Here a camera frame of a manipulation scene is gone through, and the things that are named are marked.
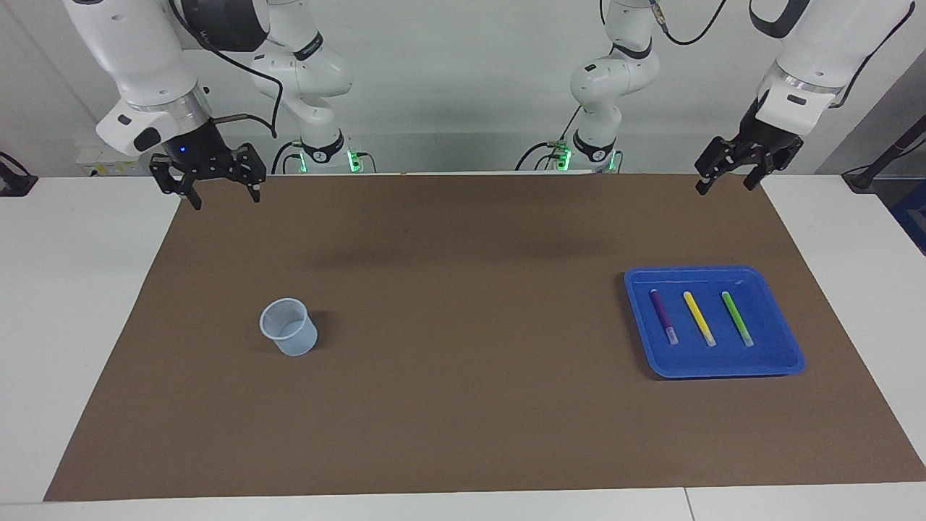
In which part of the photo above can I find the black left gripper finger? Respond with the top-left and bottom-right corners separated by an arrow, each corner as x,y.
744,141 -> 804,192
694,136 -> 742,196

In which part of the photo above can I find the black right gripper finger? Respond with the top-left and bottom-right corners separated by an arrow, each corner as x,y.
149,154 -> 203,211
228,143 -> 267,203

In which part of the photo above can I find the yellow pen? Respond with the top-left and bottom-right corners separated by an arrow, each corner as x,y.
683,291 -> 717,347

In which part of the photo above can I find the green pen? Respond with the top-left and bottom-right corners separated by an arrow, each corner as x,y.
721,291 -> 755,348

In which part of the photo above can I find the purple pen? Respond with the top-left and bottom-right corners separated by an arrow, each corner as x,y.
649,289 -> 680,345

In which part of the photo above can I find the blue plastic tray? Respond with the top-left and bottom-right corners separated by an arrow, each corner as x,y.
624,266 -> 806,380

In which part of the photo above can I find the white socket box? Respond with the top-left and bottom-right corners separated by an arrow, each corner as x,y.
76,141 -> 156,177

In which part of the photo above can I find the blue crate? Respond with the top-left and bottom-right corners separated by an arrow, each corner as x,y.
890,181 -> 926,255

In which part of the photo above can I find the black table clamp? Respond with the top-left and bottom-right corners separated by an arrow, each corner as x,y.
0,152 -> 38,198

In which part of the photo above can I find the translucent plastic cup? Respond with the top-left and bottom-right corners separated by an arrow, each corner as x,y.
259,298 -> 318,357

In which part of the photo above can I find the brown table mat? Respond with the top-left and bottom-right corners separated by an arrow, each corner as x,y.
43,172 -> 926,502

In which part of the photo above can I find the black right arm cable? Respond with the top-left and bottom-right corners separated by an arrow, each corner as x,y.
166,0 -> 284,140

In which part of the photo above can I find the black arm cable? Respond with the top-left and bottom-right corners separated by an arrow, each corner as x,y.
647,0 -> 916,109
166,0 -> 284,140

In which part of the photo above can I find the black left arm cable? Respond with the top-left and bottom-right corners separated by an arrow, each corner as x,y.
647,0 -> 916,109

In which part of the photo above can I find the black base cable bundle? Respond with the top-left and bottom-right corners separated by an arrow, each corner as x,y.
515,105 -> 583,172

